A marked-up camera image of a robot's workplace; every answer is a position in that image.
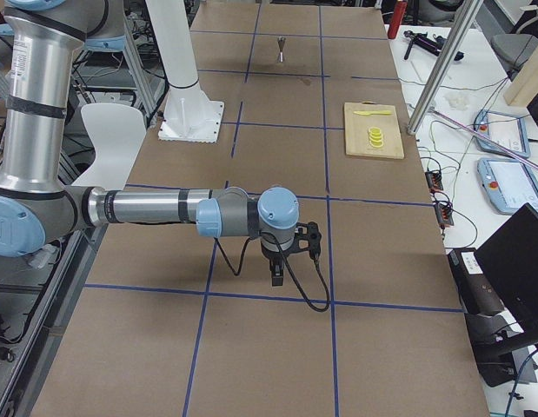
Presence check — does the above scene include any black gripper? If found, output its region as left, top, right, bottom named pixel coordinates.
left=261, top=238, right=297, bottom=287

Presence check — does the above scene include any steel double jigger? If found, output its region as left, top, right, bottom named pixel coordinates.
left=277, top=36, right=286, bottom=63

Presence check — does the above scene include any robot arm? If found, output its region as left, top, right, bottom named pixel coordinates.
left=0, top=1, right=300, bottom=286

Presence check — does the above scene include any wooden cutting board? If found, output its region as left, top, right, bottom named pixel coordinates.
left=343, top=103, right=404, bottom=160

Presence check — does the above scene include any yellow plastic knife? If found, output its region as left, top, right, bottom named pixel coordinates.
left=353, top=110, right=393, bottom=116

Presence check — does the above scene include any white plastic chair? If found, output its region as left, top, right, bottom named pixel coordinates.
left=73, top=103, right=146, bottom=190

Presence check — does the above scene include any black laptop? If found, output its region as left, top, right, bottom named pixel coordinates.
left=475, top=203, right=538, bottom=326

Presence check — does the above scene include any near blue teach pendant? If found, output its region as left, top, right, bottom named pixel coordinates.
left=477, top=158, right=538, bottom=215

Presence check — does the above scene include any blue teach pendant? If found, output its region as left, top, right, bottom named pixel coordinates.
left=474, top=109, right=530, bottom=158
left=477, top=158, right=538, bottom=215

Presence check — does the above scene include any long metal grabber stick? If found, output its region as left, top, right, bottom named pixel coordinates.
left=431, top=108, right=538, bottom=173

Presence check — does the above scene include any far blue teach pendant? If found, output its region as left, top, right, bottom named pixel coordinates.
left=474, top=109, right=530, bottom=158

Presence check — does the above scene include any red bottle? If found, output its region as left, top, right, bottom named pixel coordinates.
left=387, top=0, right=407, bottom=39

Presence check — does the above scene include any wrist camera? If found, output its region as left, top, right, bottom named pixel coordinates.
left=290, top=222, right=322, bottom=263

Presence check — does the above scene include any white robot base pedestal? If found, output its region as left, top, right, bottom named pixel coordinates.
left=146, top=0, right=224, bottom=143

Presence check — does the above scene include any aluminium frame post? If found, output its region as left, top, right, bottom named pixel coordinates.
left=407, top=0, right=483, bottom=135

